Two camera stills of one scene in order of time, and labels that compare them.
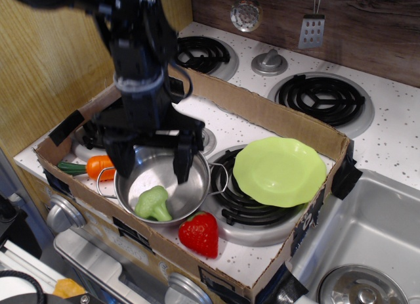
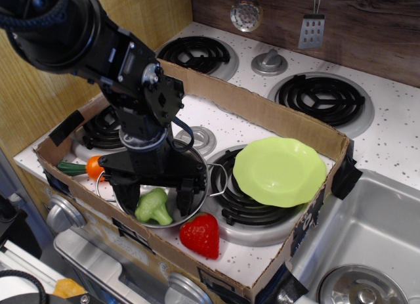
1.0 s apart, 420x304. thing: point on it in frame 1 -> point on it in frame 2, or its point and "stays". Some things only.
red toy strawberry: x=199 y=232 stays
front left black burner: x=94 y=134 stays
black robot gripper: x=144 y=111 -> x=151 y=155
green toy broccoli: x=151 y=204 stays
